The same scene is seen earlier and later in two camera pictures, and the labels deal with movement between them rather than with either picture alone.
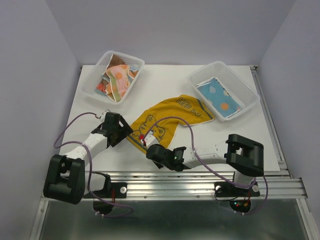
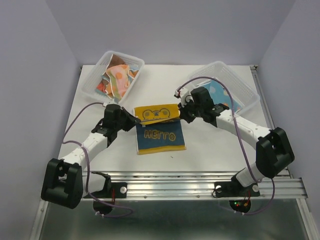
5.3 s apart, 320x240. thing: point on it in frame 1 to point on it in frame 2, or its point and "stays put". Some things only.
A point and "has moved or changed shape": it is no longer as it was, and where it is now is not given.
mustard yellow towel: (184, 106) has moved or changed shape
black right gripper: (158, 165) to (183, 112)
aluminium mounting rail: (271, 184) stays put
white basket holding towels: (113, 77) stays put
